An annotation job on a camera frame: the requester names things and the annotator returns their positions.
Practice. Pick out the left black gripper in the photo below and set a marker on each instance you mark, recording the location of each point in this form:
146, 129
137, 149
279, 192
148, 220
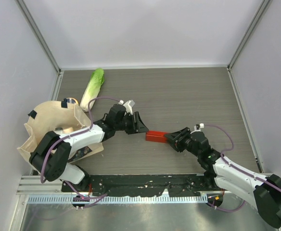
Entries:
138, 126

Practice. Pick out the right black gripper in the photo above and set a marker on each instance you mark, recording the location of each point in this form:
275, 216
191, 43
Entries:
174, 138

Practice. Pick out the red paper box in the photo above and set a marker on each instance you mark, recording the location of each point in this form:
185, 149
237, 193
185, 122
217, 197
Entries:
156, 136

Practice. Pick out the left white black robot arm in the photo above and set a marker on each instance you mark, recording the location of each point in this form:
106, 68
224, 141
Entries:
53, 153

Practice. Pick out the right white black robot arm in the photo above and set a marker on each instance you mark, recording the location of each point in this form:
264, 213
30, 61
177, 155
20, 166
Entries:
260, 191

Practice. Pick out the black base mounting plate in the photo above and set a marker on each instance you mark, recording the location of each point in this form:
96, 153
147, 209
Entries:
177, 185

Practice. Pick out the napa cabbage toy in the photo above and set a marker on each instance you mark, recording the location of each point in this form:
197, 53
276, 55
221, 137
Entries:
92, 90

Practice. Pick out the orange white item behind bag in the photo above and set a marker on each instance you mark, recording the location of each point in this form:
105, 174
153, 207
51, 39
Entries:
71, 100

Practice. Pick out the white bottle in bag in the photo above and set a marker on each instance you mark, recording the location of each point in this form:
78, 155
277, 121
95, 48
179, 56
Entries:
60, 130

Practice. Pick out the beige printed tote bag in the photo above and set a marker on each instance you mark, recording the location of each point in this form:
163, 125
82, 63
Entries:
49, 115

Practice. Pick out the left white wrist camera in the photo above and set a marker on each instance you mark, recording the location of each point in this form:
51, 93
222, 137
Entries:
126, 107

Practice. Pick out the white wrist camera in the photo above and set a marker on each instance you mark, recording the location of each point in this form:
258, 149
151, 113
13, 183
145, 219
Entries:
126, 107
199, 126

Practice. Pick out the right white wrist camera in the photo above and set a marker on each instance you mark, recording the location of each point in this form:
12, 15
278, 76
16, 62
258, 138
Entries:
199, 126

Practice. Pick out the white slotted cable duct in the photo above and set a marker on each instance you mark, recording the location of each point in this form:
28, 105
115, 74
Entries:
71, 199

